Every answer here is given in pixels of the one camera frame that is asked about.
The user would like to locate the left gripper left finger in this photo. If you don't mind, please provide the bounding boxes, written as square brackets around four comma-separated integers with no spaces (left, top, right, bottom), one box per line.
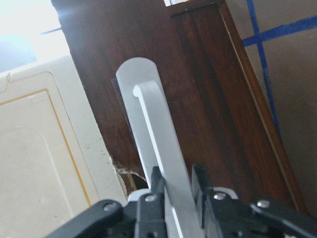
[135,167,165,238]

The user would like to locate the dark wooden drawer cabinet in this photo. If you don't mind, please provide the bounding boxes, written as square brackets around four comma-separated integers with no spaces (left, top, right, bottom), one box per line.
[53,0,308,213]

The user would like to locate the cream plastic storage box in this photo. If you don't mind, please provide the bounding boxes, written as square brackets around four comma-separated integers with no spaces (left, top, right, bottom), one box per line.
[0,55,126,238]

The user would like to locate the white drawer handle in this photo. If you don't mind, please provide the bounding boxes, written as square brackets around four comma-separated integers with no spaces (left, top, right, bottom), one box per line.
[116,57,206,238]

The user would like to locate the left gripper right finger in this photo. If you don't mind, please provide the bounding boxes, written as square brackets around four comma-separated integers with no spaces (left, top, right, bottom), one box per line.
[192,165,238,238]

